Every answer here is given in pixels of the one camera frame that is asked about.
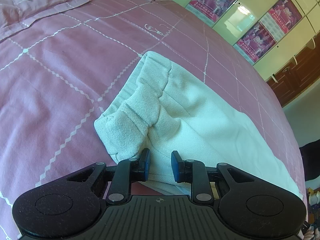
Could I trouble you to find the white pants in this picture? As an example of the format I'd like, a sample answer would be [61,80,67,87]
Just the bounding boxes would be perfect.
[94,51,300,196]

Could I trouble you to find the person's right hand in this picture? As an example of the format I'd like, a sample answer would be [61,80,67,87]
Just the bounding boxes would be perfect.
[299,226,316,240]

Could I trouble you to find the pink checked bed sheet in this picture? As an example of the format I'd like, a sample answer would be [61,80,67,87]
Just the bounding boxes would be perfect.
[1,0,306,239]

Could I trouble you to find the brown wooden door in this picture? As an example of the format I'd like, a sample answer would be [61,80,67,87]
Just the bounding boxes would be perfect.
[267,35,319,107]

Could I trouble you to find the cream glossy wardrobe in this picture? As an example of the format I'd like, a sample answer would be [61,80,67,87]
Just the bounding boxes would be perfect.
[173,0,319,80]

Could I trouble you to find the pink calendar poster lower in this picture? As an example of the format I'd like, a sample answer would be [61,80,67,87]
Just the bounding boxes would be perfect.
[233,0,304,65]

